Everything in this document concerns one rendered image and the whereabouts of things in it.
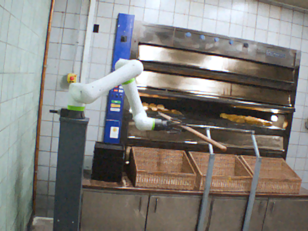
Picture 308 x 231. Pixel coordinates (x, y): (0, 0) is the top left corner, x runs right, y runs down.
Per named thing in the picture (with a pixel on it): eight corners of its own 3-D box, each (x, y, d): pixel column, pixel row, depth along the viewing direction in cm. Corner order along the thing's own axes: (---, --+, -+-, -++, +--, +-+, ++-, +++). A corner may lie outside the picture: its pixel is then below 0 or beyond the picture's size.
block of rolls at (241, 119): (218, 117, 454) (219, 112, 453) (251, 120, 463) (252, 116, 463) (237, 123, 395) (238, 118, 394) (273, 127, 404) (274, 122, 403)
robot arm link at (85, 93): (79, 91, 227) (143, 57, 251) (70, 88, 240) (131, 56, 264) (87, 109, 232) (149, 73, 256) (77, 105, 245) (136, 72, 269)
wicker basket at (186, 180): (128, 172, 362) (131, 146, 359) (181, 176, 373) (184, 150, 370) (134, 186, 314) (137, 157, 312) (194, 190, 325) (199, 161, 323)
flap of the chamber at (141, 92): (134, 92, 340) (131, 94, 359) (295, 112, 375) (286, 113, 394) (134, 89, 340) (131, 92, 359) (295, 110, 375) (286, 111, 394)
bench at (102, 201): (77, 220, 360) (81, 167, 354) (281, 225, 408) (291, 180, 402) (76, 244, 305) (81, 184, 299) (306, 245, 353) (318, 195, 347)
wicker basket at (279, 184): (234, 178, 385) (239, 154, 382) (278, 181, 395) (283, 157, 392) (253, 193, 338) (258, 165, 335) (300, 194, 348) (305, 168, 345)
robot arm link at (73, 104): (72, 110, 241) (75, 83, 239) (63, 107, 253) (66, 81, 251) (89, 111, 248) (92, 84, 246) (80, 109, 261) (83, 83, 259)
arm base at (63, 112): (47, 116, 243) (48, 107, 242) (50, 113, 257) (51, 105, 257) (84, 120, 246) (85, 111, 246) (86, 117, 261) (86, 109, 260)
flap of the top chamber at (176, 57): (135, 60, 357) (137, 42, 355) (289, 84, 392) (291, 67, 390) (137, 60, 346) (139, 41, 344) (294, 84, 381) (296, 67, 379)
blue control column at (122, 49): (91, 173, 549) (107, 33, 527) (101, 173, 552) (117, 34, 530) (95, 223, 361) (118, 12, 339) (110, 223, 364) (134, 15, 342)
